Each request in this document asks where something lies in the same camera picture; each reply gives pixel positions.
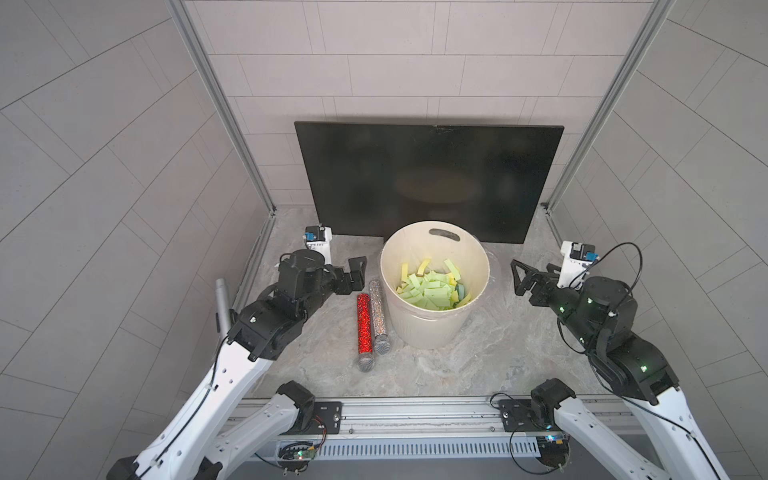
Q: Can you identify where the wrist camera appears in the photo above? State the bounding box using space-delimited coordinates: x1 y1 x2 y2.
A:
557 241 599 290
303 225 333 264

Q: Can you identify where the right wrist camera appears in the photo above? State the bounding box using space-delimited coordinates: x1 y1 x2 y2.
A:
557 241 599 290

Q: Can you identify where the left circuit board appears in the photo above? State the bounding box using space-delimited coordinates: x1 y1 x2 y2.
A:
276 441 319 474

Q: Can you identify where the left aluminium frame post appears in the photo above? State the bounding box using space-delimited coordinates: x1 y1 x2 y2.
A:
166 0 277 217

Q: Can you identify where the silver glitter tube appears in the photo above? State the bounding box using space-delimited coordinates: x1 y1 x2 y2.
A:
369 278 391 355

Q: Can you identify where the right aluminium frame post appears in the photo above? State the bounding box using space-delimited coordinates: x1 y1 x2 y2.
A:
543 0 676 216

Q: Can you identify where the red glitter tube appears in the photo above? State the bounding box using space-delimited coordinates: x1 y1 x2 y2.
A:
357 293 375 372

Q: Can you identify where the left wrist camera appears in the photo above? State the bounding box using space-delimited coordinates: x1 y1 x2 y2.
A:
303 225 333 264

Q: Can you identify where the right circuit board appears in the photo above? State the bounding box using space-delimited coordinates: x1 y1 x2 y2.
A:
536 435 571 472

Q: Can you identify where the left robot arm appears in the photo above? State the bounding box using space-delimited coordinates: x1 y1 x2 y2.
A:
107 249 367 479

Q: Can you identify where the discarded sticky notes pile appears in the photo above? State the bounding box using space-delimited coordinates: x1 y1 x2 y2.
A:
395 258 474 311

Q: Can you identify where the cream waste bin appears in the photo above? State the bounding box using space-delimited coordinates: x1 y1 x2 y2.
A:
379 221 492 349

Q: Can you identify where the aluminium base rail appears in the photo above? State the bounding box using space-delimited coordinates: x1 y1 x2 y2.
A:
227 392 649 463

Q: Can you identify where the aluminium frame post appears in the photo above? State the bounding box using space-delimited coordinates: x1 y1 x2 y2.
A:
166 0 277 217
543 0 676 216

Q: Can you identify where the circuit board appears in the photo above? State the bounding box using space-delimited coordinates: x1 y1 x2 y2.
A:
276 441 319 474
536 435 571 472

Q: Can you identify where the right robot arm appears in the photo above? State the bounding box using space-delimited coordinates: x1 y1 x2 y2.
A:
511 260 728 479

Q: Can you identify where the black flat monitor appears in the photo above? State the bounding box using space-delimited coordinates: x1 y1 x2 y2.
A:
294 121 564 244

